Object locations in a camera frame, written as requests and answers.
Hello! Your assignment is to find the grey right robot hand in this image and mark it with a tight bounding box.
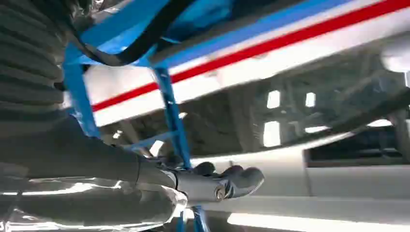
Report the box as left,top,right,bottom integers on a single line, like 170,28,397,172
0,116,265,232

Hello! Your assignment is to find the white panel with red and blue stripes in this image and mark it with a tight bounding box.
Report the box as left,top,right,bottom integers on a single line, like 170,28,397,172
64,0,410,128

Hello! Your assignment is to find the blue metal frame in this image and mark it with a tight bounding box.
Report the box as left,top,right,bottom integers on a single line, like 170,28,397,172
62,0,236,232

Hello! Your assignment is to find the black cable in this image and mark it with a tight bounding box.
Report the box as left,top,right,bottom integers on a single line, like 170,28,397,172
32,0,197,67

